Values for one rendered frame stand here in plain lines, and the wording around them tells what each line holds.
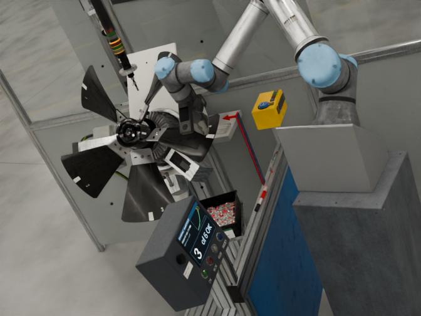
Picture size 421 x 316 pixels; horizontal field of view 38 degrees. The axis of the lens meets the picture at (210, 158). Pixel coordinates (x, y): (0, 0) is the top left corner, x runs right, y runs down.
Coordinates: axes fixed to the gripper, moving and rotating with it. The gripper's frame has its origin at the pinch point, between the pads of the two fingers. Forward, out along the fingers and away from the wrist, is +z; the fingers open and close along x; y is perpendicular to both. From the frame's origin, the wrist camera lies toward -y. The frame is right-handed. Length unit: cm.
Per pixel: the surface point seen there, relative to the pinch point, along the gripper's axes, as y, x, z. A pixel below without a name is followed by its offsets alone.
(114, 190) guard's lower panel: 52, 114, 90
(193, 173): -4.8, 12.1, 16.4
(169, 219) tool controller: -56, -12, -26
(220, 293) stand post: -16, 35, 97
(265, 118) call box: 21.9, -14.1, 20.0
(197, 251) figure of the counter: -64, -20, -21
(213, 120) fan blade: 8.1, -1.6, 1.6
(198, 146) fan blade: -4.7, 2.2, 1.1
